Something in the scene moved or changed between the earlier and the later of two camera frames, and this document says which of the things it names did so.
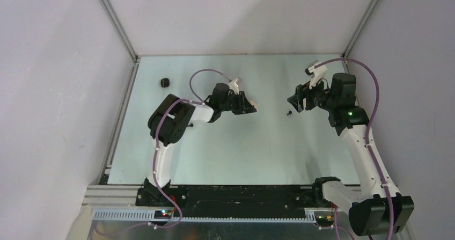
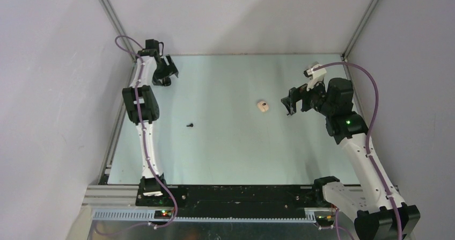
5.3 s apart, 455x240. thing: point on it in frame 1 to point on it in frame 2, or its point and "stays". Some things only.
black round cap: x=164 y=82 stays
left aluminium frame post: x=115 y=20 stays
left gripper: x=244 y=107 to x=170 y=70
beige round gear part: x=254 y=104 to x=263 y=106
